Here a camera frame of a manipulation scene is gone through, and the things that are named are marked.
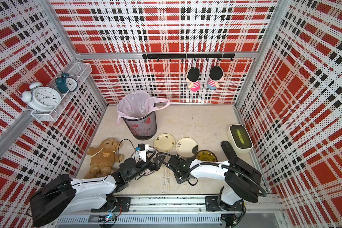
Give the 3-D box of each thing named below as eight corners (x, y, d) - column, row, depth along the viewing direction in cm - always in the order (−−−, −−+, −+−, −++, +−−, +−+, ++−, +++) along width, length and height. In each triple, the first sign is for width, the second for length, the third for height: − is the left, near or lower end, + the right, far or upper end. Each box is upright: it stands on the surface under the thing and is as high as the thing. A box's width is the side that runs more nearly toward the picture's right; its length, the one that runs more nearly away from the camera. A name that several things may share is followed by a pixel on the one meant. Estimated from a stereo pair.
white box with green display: (231, 154, 94) (234, 149, 89) (225, 129, 107) (227, 124, 102) (251, 154, 94) (255, 149, 89) (242, 129, 107) (245, 124, 102)
